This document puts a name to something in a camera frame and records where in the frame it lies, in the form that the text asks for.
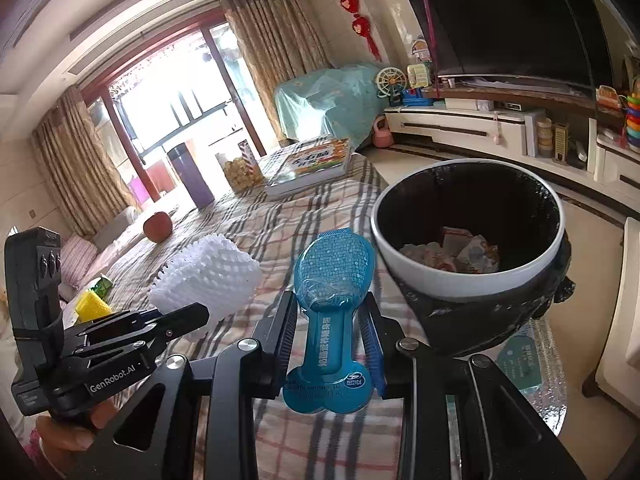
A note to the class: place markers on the colourful children's book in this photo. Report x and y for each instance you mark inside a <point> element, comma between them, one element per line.
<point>310,165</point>

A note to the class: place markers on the blue plastic blister pack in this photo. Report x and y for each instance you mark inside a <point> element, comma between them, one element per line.
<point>330,280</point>

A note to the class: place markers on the green yellow toy house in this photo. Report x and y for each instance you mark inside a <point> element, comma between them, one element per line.
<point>419,76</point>

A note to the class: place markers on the person's left hand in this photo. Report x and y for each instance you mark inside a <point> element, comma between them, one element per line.
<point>65,440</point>

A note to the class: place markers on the white plastic bag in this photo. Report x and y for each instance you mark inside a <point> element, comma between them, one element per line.
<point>422,254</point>

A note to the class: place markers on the red white carton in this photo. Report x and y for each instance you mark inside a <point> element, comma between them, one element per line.
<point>456,240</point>

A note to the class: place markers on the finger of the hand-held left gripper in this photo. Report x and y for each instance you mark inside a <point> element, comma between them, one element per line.
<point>185,320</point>
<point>125,321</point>

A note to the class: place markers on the striped sofa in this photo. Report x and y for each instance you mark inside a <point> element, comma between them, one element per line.
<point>95,250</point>

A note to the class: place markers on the purple thermos bottle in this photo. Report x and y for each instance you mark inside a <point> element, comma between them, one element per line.
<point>192,175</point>

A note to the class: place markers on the white round bin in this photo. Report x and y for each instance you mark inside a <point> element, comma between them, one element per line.
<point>450,282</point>

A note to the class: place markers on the ferris wheel toy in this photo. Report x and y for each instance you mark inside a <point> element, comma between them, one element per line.
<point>391,85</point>

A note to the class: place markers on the pink thin stick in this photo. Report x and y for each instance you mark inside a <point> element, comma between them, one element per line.
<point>429,25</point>

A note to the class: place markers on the yellow sponge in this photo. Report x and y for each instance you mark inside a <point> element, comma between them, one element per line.
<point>92,306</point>

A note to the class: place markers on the teal dust cover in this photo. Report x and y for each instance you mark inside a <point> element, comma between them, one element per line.
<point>325,100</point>

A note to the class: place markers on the grey remote control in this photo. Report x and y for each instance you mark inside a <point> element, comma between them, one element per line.
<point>580,152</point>

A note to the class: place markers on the black flat television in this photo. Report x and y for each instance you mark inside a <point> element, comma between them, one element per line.
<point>510,20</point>

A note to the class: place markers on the white black trash bin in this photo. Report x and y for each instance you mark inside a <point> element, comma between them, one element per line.
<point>470,200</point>

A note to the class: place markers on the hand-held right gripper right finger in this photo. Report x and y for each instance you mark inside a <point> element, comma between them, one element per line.
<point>372,345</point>

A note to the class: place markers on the beige patterned curtain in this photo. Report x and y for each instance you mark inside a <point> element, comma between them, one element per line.
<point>75,160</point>
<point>270,45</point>

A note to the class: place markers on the marble top white cabinet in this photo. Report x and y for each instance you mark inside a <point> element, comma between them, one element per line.
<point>617,310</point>

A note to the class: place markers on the red apple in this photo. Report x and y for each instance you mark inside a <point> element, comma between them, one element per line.
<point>158,227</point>

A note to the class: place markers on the stacked cans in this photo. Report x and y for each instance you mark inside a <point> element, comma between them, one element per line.
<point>544,137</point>

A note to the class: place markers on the clear jar of snacks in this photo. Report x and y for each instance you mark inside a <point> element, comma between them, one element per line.
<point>241,170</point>

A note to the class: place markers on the white television cabinet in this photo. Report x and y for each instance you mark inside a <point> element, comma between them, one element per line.
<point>450,125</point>

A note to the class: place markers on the orange snack box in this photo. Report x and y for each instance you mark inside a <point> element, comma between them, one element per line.
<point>607,97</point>

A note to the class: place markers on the plaid blanket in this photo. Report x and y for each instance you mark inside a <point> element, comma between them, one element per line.
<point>300,215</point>

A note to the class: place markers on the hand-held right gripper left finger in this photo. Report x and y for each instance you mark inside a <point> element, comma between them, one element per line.
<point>286,340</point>

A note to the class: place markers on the glass sliding door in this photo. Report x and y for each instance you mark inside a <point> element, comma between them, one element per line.
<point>165,95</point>

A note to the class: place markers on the white foam net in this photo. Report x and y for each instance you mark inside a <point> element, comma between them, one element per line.
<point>210,270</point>

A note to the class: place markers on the green small packet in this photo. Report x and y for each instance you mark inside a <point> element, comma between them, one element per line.
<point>102,285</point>

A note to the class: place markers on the pink toy kettle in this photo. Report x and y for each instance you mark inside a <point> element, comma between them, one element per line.
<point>382,132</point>

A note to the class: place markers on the brown slatted box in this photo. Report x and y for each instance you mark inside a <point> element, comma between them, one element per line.
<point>561,142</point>

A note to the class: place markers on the blue toy base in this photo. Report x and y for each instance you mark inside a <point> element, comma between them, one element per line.
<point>417,97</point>

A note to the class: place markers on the teal printed card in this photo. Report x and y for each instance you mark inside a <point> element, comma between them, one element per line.
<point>520,365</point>

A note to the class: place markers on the pink hanging tag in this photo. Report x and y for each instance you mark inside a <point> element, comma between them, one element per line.
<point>496,127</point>

